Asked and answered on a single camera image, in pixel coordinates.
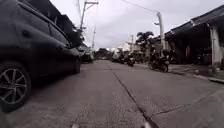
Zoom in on pale building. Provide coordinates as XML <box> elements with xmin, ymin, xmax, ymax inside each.
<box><xmin>121</xmin><ymin>41</ymin><xmax>142</xmax><ymax>54</ymax></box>

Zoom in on grey concrete pole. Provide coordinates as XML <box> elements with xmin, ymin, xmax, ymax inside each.
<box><xmin>153</xmin><ymin>11</ymin><xmax>167</xmax><ymax>52</ymax></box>

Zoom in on palm tree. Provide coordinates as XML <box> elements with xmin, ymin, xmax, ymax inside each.
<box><xmin>135</xmin><ymin>30</ymin><xmax>155</xmax><ymax>52</ymax></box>

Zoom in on parked motorcycle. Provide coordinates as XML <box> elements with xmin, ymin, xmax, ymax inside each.
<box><xmin>147</xmin><ymin>49</ymin><xmax>171</xmax><ymax>73</ymax></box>

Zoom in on utility pole with crossarm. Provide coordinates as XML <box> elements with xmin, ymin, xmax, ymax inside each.
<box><xmin>79</xmin><ymin>0</ymin><xmax>100</xmax><ymax>32</ymax></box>

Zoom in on black car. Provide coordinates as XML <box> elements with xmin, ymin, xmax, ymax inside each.
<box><xmin>0</xmin><ymin>0</ymin><xmax>82</xmax><ymax>113</ymax></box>

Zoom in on dark-roofed building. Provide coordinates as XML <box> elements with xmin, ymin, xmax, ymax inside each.
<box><xmin>164</xmin><ymin>4</ymin><xmax>224</xmax><ymax>72</ymax></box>

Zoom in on concrete kerb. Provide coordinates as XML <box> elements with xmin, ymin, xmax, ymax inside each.
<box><xmin>136</xmin><ymin>62</ymin><xmax>224</xmax><ymax>84</ymax></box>

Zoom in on grey concrete road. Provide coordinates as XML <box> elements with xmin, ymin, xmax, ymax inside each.
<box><xmin>0</xmin><ymin>59</ymin><xmax>224</xmax><ymax>128</ymax></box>

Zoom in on row of parked motorcycles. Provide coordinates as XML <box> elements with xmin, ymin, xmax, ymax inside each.
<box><xmin>112</xmin><ymin>50</ymin><xmax>137</xmax><ymax>67</ymax></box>

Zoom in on building with dark roof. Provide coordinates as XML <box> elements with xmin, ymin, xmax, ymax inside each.
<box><xmin>27</xmin><ymin>0</ymin><xmax>85</xmax><ymax>48</ymax></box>

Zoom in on overhead wires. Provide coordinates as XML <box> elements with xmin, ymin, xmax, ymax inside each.
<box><xmin>75</xmin><ymin>0</ymin><xmax>160</xmax><ymax>15</ymax></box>

